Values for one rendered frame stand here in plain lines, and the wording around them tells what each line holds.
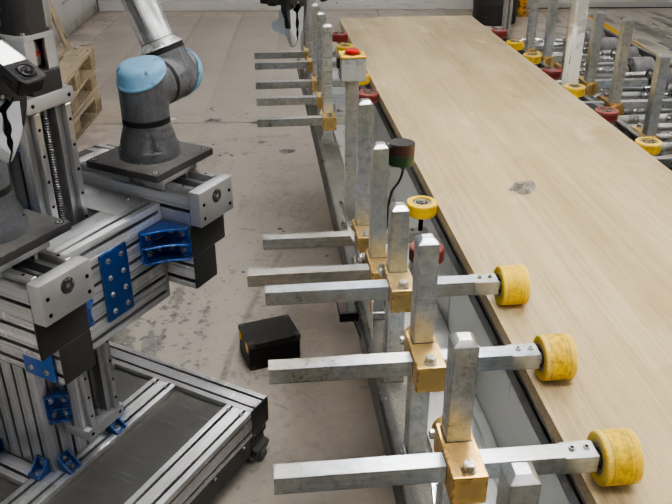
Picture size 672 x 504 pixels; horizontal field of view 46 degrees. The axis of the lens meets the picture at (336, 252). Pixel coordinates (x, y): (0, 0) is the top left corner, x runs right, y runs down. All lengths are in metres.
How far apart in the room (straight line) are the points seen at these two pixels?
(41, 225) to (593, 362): 1.11
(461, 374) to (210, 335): 2.14
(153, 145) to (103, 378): 0.65
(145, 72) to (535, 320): 1.04
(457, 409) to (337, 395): 1.70
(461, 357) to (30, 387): 1.34
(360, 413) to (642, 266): 1.23
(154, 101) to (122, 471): 1.01
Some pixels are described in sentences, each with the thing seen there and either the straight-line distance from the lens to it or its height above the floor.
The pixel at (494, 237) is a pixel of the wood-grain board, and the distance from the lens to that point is 1.89.
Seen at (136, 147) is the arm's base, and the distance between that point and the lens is 1.96.
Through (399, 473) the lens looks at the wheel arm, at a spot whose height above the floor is 0.95.
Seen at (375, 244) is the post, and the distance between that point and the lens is 1.82.
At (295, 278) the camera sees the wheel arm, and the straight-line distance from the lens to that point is 1.79.
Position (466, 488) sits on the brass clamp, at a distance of 1.13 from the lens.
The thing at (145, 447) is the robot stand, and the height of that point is 0.21.
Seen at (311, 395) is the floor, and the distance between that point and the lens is 2.81.
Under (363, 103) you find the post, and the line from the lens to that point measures 1.95.
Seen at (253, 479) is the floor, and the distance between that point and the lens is 2.51.
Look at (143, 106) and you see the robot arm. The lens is 1.93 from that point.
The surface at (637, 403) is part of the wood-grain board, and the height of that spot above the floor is 0.90.
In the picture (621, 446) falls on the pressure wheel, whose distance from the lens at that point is 1.21.
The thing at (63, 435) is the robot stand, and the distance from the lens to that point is 2.28.
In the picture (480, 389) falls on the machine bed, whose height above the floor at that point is 0.65.
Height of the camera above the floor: 1.74
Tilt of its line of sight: 28 degrees down
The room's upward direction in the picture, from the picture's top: straight up
